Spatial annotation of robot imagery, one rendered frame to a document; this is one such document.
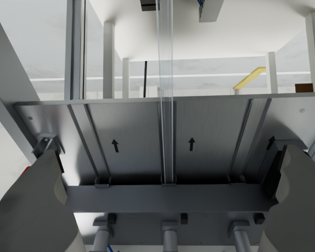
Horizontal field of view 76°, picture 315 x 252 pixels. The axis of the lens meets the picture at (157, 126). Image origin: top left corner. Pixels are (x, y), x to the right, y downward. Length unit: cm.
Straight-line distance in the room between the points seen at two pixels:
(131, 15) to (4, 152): 407
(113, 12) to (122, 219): 58
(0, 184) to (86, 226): 423
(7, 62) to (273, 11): 71
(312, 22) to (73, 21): 70
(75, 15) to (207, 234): 58
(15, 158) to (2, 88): 414
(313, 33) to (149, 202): 70
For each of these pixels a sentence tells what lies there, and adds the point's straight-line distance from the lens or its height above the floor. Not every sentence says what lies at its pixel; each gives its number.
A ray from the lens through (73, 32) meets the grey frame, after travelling 61.
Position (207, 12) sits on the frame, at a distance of 65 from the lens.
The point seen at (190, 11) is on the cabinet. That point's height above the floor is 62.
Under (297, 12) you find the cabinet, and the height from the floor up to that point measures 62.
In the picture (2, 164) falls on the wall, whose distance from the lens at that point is 457.
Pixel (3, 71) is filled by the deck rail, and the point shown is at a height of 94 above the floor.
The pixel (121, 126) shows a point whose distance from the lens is 27.
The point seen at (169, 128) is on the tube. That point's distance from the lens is 26.
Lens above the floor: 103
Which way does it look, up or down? 6 degrees down
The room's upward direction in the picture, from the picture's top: 179 degrees clockwise
